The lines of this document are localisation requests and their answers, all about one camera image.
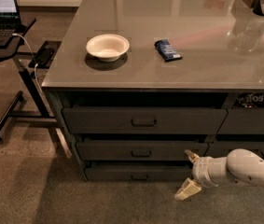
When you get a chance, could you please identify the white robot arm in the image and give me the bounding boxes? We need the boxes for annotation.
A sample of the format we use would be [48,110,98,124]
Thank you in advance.
[174,148,264,201]

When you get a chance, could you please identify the chips bag in drawer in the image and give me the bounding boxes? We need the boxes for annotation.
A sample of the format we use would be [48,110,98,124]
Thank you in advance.
[235,93,264,108]

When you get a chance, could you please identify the black phone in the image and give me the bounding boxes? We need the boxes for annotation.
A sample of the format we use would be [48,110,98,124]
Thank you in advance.
[35,47,54,66]

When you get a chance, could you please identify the blue snack packet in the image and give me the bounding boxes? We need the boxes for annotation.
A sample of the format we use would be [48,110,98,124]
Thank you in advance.
[154,39,182,62]

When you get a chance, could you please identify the white bowl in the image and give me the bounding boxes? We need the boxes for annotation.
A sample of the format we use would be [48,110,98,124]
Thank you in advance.
[86,35,130,62]

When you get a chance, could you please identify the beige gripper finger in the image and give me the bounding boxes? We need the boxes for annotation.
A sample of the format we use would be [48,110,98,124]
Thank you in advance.
[174,178,201,201]
[185,149,200,163]

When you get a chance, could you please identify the grey drawer cabinet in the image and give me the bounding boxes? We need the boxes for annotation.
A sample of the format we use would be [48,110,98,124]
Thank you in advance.
[43,0,264,181]

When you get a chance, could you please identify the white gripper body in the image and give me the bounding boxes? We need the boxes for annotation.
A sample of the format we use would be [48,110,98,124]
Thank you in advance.
[192,157,228,188]

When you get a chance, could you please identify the black laptop stand table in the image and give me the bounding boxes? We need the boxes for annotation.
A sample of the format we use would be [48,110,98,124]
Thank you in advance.
[0,15,63,143]

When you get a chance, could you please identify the white charging cable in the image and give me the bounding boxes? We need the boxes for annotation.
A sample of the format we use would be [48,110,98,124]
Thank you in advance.
[11,32,45,93]

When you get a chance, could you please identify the grey drawer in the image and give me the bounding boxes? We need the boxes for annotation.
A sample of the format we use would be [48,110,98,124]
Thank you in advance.
[205,142,264,160]
[84,162,191,181]
[218,108,264,134]
[63,106,227,134]
[76,140,207,161]

